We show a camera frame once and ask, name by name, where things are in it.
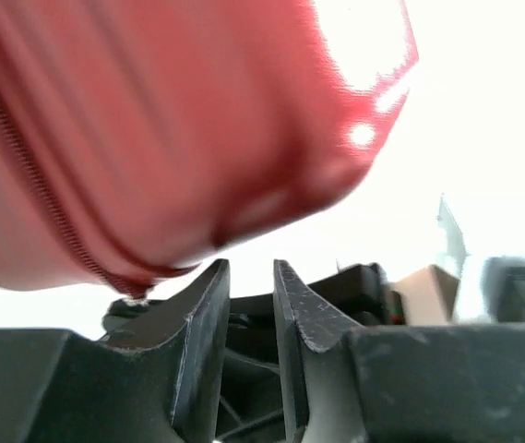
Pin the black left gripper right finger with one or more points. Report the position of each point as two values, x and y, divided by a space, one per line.
343 382

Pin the red hard-shell suitcase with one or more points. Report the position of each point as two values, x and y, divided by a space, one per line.
137 137

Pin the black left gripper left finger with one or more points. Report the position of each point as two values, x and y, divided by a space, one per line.
157 378

